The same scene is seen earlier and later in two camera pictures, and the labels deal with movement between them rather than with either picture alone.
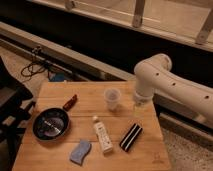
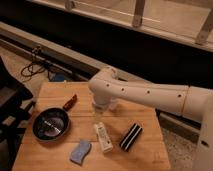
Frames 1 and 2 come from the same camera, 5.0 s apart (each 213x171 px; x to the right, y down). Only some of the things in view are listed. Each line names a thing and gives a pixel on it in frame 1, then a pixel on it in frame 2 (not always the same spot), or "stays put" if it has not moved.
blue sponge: (80, 151) stays put
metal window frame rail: (189, 21) stays put
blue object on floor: (57, 77) stays put
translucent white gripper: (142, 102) -> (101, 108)
